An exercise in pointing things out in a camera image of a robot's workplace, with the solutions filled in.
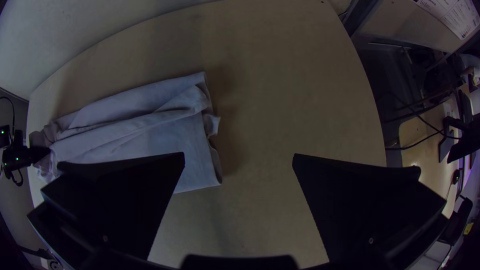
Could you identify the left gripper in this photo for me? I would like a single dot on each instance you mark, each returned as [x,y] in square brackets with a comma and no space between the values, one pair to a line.
[24,155]

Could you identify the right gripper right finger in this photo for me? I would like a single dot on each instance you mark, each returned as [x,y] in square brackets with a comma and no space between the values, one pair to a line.
[360,210]

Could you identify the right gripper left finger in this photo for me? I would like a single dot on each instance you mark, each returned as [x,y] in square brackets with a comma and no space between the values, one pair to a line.
[123,202]

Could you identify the light grey t-shirt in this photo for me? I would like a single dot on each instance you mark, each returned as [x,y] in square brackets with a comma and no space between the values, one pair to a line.
[142,127]

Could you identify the white printed wall poster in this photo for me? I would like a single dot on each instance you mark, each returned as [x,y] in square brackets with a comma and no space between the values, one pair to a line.
[455,15]

